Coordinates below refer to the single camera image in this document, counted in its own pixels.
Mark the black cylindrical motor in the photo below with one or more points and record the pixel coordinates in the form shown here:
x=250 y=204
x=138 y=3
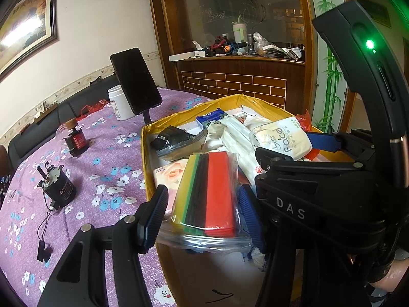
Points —
x=59 y=192

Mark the wooden ornament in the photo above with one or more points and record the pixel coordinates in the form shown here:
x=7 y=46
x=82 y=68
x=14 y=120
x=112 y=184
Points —
x=44 y=112

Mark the person's right hand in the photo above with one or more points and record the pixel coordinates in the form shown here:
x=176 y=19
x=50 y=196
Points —
x=391 y=278

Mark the large framed painting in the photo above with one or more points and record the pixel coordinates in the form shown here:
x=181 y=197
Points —
x=28 y=28

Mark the white plastic jar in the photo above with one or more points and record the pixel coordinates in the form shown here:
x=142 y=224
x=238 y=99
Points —
x=119 y=105

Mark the wooden cabinet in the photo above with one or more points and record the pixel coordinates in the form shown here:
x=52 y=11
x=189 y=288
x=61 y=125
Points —
x=242 y=83

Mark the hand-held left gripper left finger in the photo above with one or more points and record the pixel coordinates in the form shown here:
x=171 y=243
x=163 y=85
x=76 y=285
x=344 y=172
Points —
x=156 y=217

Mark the blue white tissue packet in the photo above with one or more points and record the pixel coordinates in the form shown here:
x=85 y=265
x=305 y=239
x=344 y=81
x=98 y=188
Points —
x=211 y=116

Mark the cream tissue packet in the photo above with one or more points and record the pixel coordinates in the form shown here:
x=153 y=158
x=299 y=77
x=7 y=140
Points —
x=281 y=137

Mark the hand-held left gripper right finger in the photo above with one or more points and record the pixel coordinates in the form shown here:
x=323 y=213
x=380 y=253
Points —
x=250 y=217

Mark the black phone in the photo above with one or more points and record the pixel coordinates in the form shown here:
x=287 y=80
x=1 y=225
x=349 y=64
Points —
x=134 y=80

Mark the white flat box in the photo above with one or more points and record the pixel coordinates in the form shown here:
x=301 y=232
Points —
x=185 y=56

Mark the black foil packet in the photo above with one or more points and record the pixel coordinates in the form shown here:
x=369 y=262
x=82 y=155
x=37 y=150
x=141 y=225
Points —
x=172 y=142

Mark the black phone stand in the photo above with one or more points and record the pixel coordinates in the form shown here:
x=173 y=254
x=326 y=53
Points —
x=147 y=116

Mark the pack of coloured cloths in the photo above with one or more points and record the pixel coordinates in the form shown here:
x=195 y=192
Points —
x=207 y=198

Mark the black sofa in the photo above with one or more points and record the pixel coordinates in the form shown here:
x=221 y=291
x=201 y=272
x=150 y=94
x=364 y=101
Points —
x=64 y=108

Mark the pink rose tissue pack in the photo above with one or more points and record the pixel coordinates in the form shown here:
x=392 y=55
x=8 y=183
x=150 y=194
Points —
x=169 y=174

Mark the bamboo wall panel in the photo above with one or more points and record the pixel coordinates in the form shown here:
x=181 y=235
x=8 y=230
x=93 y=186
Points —
x=332 y=76

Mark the red plastic bag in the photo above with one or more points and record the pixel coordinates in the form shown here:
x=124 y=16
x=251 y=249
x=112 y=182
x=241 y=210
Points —
x=305 y=118

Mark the large red bag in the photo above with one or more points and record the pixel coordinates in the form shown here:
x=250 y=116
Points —
x=92 y=107

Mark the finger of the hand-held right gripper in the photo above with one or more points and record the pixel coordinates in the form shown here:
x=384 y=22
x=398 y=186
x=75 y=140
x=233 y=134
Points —
x=319 y=140
x=271 y=156

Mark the small black red-label motor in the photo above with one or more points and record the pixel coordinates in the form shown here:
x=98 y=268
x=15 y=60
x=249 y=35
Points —
x=76 y=142

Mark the dark framed wall picture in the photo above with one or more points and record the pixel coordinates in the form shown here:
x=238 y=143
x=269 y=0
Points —
x=377 y=12

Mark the white bottle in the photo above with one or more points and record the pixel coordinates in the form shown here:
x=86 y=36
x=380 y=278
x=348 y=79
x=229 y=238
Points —
x=238 y=33

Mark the clear plastic cup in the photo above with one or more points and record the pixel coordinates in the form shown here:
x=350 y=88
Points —
x=60 y=132

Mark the yellow cardboard box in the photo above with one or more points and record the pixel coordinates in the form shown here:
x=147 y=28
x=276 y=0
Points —
x=191 y=278

